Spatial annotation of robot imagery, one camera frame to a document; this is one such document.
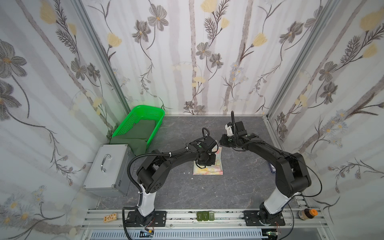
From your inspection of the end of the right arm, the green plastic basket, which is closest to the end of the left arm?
the end of the right arm

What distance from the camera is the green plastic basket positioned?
40.4 inches

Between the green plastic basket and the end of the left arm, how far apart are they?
40cm

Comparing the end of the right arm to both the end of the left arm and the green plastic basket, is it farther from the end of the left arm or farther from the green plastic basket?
the green plastic basket

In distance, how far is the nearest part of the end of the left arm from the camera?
68 centimetres
